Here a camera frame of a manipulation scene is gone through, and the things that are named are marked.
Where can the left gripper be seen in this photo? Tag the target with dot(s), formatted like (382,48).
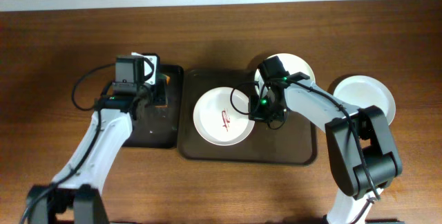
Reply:
(159,92)

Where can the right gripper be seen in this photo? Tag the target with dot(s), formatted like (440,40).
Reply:
(264,114)

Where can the white plate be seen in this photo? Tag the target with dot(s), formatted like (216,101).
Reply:
(365,91)
(219,118)
(291,63)

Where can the green orange sponge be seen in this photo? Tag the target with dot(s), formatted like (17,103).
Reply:
(166,79)

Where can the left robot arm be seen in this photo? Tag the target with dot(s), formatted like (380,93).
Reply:
(80,183)

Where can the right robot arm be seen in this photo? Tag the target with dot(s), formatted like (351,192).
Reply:
(363,155)

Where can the large brown tray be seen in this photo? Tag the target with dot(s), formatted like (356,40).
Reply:
(295,143)

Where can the small black tray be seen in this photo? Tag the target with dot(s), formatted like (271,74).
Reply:
(157,126)

